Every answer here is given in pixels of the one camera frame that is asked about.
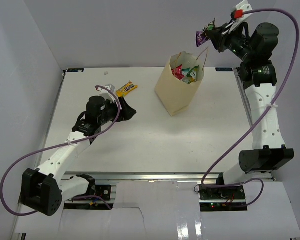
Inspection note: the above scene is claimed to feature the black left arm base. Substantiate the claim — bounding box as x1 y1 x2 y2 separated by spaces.
72 174 113 210

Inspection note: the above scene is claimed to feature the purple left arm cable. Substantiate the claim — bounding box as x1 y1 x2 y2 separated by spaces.
0 84 122 216

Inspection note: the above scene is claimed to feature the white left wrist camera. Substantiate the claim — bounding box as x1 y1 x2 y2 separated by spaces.
98 84 115 102

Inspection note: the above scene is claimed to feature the teal candy bag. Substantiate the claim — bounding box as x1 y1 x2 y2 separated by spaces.
181 68 190 82

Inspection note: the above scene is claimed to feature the white paper sheet front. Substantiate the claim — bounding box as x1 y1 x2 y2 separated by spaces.
15 181 300 240

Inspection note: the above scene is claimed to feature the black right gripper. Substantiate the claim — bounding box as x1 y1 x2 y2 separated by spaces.
207 20 255 62

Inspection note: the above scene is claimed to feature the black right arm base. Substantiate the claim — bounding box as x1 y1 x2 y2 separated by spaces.
193 184 248 213

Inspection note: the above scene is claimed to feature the green Skittles packet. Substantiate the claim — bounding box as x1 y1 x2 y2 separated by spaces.
183 65 200 84

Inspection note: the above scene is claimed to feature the beige paper bag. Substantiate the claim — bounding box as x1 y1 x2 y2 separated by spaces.
154 51 206 116

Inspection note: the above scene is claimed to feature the pink candy packet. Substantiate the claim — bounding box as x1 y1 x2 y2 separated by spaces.
171 65 185 80

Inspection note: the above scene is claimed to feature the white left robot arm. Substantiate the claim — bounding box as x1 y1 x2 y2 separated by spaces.
20 96 137 216

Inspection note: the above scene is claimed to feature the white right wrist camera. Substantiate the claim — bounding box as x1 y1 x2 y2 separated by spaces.
230 0 252 29

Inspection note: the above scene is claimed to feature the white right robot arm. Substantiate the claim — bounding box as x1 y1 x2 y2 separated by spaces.
204 22 295 200

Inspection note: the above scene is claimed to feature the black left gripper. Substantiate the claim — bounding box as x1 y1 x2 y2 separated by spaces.
98 97 136 126

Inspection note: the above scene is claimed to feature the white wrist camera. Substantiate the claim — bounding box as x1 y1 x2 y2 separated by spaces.
98 84 115 102
230 0 252 29

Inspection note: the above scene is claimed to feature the brown M&M's packet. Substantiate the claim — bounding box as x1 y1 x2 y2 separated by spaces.
195 18 216 48

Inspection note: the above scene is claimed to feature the yellow M&M's packet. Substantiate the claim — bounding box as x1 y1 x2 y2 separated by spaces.
115 81 138 98

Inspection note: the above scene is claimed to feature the aluminium table frame rail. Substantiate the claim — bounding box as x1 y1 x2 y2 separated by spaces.
61 172 273 181

